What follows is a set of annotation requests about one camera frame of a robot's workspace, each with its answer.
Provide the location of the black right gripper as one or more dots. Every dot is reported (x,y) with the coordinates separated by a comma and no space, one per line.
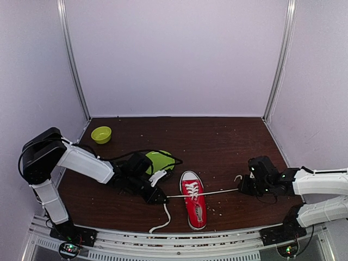
(249,187)

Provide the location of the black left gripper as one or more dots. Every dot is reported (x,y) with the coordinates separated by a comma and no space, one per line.
(148,192)

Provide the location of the white shoelace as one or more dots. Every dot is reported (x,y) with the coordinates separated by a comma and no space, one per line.
(190,193)

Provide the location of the red canvas sneaker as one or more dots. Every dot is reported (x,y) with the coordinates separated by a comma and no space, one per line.
(194,204)

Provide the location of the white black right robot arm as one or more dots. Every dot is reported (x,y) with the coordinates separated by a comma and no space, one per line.
(299,182)

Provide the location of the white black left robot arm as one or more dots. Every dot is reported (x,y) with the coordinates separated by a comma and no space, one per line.
(45,152)

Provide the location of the green plate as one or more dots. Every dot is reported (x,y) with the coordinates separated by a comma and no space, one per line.
(160,161)

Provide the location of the right round circuit board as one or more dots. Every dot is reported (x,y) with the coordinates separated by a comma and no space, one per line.
(288,250)

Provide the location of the round circuit board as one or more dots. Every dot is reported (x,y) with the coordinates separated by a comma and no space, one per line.
(68,250)
(288,250)

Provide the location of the green bowl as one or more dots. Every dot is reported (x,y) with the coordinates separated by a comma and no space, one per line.
(101,135)

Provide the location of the left round circuit board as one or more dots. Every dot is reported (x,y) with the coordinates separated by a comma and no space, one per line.
(68,250)

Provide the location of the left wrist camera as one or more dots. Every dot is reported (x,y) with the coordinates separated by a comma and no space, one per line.
(156,177)

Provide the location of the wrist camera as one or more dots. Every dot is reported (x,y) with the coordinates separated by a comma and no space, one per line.
(156,177)
(261,166)

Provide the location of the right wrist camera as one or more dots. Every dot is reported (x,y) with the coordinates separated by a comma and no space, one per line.
(261,166)

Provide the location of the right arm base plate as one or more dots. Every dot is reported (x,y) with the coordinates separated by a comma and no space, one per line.
(281,233)

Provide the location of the front aluminium rail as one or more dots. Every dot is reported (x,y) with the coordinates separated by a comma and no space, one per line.
(242,244)

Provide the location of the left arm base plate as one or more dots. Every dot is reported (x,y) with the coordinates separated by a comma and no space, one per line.
(73,234)

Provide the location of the right aluminium frame post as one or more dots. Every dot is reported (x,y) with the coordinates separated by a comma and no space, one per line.
(284,50)

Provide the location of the aluminium frame post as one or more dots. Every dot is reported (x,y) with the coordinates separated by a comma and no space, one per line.
(284,50)
(61,5)

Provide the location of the left aluminium frame post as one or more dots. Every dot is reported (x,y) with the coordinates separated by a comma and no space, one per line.
(61,5)

